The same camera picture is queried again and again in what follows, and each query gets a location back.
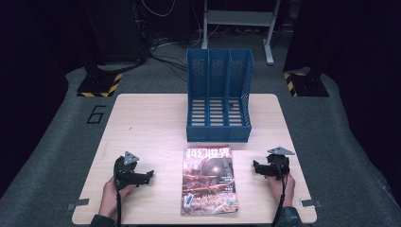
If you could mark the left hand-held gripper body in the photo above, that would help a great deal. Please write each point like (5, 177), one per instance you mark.
(126, 173)

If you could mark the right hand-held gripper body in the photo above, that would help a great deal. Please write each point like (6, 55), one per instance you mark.
(279, 165)

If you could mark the red cover magazine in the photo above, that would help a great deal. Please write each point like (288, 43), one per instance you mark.
(208, 183)

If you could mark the blue plastic file rack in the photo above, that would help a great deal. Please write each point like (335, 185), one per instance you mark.
(217, 126)

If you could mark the person's right hand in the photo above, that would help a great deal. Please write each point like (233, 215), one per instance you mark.
(285, 192)

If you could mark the person's left hand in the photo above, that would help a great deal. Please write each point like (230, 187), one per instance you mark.
(110, 197)

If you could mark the black stand base striped edge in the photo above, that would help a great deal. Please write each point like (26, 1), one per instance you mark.
(99, 85)
(310, 85)

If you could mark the grey metal table bracket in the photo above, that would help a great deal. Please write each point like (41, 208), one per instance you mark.
(77, 203)
(310, 203)

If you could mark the white metal desk frame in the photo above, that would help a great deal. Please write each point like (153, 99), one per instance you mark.
(239, 18)

